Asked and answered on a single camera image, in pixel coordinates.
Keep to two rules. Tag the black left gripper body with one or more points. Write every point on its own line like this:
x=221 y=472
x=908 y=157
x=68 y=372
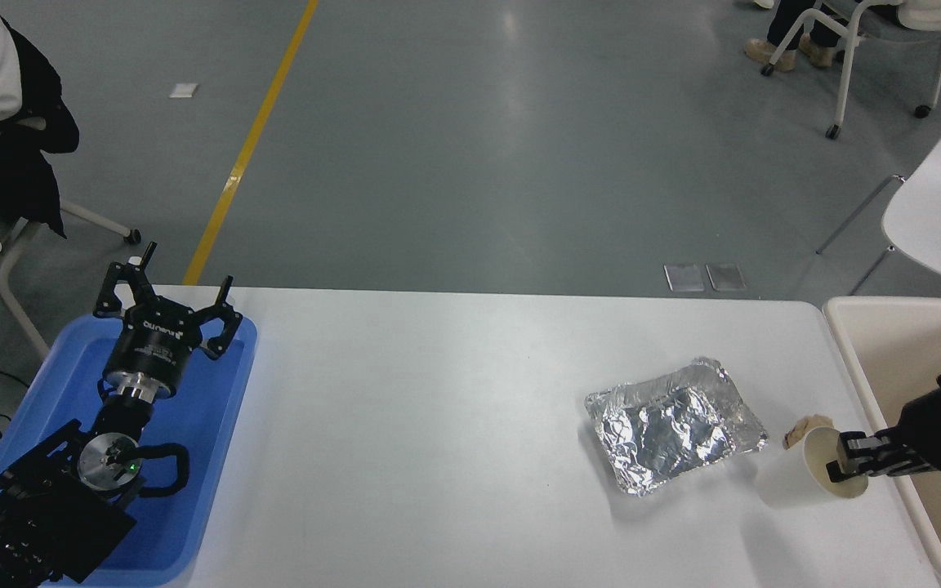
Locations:
x=152 y=347

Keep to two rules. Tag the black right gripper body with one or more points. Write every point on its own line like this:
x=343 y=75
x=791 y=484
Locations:
x=928 y=437

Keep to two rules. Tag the white paper cup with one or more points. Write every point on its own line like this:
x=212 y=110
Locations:
x=789 y=482

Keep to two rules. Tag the crumpled tan paper ball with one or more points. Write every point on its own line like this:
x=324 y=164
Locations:
x=801 y=426

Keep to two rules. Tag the white-legged chair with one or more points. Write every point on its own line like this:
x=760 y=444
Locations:
x=99 y=220

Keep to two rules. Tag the large pale bin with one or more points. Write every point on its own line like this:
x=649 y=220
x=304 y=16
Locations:
x=887 y=351

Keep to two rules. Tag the blue plastic tray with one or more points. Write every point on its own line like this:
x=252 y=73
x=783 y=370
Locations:
x=209 y=457

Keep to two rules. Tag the crumpled foil tray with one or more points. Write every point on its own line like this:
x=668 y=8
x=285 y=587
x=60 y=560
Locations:
x=666 y=433

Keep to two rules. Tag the metal floor plate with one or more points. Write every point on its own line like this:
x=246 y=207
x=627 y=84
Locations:
x=684 y=278
x=726 y=276

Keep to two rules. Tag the white wheeled chair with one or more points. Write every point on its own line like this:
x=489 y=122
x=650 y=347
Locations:
x=850 y=49

